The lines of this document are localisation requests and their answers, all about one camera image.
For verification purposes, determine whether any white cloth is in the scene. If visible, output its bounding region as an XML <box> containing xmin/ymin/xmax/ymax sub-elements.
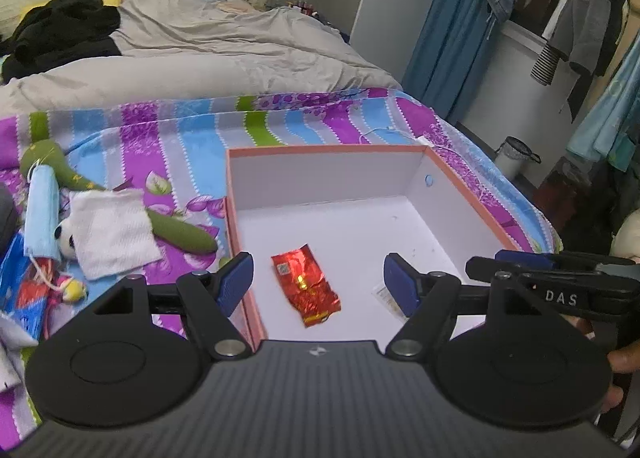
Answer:
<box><xmin>69</xmin><ymin>188</ymin><xmax>162</xmax><ymax>281</ymax></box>

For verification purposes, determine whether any hanging grey striped sweater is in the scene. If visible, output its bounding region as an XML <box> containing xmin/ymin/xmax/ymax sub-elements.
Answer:
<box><xmin>530</xmin><ymin>0</ymin><xmax>619</xmax><ymax>123</ymax></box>

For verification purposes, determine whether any grey quilt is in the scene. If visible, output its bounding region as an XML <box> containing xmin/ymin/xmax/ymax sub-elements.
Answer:
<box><xmin>0</xmin><ymin>0</ymin><xmax>403</xmax><ymax>119</ymax></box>

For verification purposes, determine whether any small white label packet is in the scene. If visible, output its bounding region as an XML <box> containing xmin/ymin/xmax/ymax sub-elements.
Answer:
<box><xmin>371</xmin><ymin>286</ymin><xmax>403</xmax><ymax>321</ymax></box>

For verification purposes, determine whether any colourful snack bag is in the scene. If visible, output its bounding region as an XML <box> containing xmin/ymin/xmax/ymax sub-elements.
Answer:
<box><xmin>0</xmin><ymin>230</ymin><xmax>63</xmax><ymax>344</ymax></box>

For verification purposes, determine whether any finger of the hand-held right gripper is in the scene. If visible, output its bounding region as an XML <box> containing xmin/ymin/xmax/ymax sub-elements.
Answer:
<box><xmin>465</xmin><ymin>257</ymin><xmax>640</xmax><ymax>321</ymax></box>
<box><xmin>494</xmin><ymin>249</ymin><xmax>638</xmax><ymax>271</ymax></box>

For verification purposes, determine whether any long green plush toy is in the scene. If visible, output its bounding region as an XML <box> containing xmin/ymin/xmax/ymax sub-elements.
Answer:
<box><xmin>19</xmin><ymin>138</ymin><xmax>219</xmax><ymax>255</ymax></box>

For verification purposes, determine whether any striped floral bedsheet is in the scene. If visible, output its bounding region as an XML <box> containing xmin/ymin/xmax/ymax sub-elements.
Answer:
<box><xmin>0</xmin><ymin>86</ymin><xmax>563</xmax><ymax>439</ymax></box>

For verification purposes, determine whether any blue curtain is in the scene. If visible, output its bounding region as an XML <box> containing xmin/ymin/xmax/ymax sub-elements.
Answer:
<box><xmin>401</xmin><ymin>0</ymin><xmax>506</xmax><ymax>121</ymax></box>

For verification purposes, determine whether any blue face mask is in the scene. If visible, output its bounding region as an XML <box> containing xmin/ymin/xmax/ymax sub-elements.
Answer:
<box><xmin>25</xmin><ymin>163</ymin><xmax>65</xmax><ymax>289</ymax></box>

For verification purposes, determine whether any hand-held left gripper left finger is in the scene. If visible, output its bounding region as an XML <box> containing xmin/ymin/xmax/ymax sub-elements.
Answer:
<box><xmin>92</xmin><ymin>252</ymin><xmax>256</xmax><ymax>360</ymax></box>

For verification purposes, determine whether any white trash bin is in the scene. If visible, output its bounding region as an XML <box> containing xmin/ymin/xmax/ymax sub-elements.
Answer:
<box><xmin>494</xmin><ymin>136</ymin><xmax>542</xmax><ymax>182</ymax></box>

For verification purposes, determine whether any small panda plush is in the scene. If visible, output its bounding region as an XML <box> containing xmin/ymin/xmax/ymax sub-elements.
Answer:
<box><xmin>52</xmin><ymin>218</ymin><xmax>81</xmax><ymax>261</ymax></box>

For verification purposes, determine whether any hanging light blue garment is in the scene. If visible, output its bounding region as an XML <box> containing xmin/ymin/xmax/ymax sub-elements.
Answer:
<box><xmin>567</xmin><ymin>32</ymin><xmax>640</xmax><ymax>173</ymax></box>

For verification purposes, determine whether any orange-rimmed white cardboard box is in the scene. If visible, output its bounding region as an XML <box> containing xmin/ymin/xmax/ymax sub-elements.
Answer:
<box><xmin>224</xmin><ymin>145</ymin><xmax>521</xmax><ymax>344</ymax></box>

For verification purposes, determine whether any person's right hand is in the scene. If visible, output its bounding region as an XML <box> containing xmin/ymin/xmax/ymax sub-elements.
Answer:
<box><xmin>570</xmin><ymin>315</ymin><xmax>640</xmax><ymax>414</ymax></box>

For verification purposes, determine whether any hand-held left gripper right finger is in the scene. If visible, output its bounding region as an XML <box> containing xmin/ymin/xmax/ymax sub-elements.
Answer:
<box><xmin>382</xmin><ymin>252</ymin><xmax>546</xmax><ymax>360</ymax></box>

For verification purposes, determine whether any small yellow plush ball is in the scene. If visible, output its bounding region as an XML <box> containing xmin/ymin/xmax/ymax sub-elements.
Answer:
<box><xmin>60</xmin><ymin>277</ymin><xmax>88</xmax><ymax>303</ymax></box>

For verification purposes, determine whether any black clothing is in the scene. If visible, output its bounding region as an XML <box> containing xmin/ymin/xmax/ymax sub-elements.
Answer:
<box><xmin>0</xmin><ymin>0</ymin><xmax>123</xmax><ymax>83</ymax></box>

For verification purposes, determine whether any red foil packet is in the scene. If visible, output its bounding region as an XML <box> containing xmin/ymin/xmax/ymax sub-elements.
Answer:
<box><xmin>271</xmin><ymin>245</ymin><xmax>342</xmax><ymax>329</ymax></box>

